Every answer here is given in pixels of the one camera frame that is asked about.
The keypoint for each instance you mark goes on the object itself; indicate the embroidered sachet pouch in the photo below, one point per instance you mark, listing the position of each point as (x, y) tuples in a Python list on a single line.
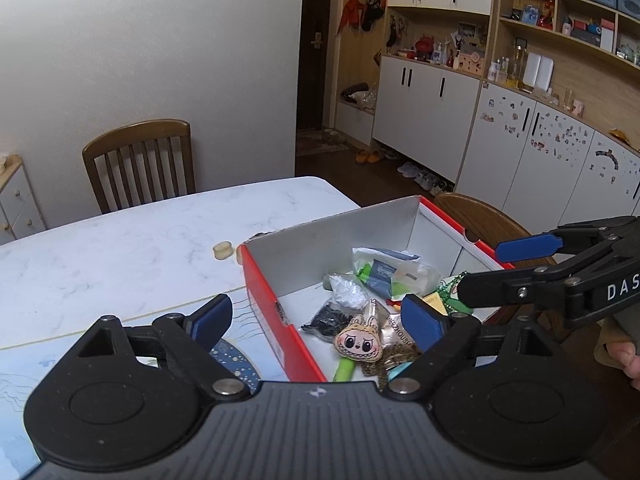
[(448, 291)]

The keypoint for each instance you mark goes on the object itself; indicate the yellow small box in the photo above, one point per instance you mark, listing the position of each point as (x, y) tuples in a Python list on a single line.
[(435, 302)]

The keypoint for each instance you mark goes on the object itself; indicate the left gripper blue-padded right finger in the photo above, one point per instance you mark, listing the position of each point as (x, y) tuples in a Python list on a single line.
[(425, 325)]

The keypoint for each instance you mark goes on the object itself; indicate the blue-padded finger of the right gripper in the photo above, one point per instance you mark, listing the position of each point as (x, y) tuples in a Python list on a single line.
[(503, 288), (528, 248)]

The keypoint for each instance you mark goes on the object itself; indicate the cartoon monster face plush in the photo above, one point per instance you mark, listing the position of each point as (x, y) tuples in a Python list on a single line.
[(360, 340)]

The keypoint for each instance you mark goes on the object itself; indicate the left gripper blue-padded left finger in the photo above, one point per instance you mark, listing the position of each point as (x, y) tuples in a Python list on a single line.
[(209, 323)]

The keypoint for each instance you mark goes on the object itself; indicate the white wall cabinet unit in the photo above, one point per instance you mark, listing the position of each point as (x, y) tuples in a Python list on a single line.
[(531, 106)]

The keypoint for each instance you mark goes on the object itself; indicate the silver foil snack bag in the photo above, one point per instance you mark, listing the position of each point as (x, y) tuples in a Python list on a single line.
[(398, 347)]

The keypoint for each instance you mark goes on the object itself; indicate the white drawer sideboard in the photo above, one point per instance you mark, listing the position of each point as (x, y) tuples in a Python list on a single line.
[(20, 215)]

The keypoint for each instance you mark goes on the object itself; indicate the teal egg-shaped sharpener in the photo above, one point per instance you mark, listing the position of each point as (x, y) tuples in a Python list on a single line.
[(395, 371)]

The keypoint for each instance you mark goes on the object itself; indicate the dark wooden chair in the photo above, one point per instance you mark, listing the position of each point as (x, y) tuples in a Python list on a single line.
[(140, 164)]

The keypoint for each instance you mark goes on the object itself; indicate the person's right hand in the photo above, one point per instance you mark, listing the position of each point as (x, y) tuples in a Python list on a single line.
[(616, 349)]

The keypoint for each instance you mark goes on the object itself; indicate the black beads plastic bag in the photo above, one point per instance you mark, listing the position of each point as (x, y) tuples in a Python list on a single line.
[(328, 321)]

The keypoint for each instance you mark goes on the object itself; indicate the light wooden side chair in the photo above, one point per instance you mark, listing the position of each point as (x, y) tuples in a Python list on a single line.
[(479, 220)]

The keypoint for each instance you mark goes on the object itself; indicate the white beads plastic bag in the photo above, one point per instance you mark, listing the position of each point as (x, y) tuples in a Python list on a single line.
[(347, 291)]

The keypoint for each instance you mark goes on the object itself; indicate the green tube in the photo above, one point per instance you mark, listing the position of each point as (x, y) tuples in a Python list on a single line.
[(345, 370)]

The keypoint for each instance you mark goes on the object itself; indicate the white green tissue pack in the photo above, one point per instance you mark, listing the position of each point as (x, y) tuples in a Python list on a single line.
[(393, 275)]

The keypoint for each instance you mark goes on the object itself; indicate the blue patterned table mat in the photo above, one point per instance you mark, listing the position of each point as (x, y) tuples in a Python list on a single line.
[(114, 374)]

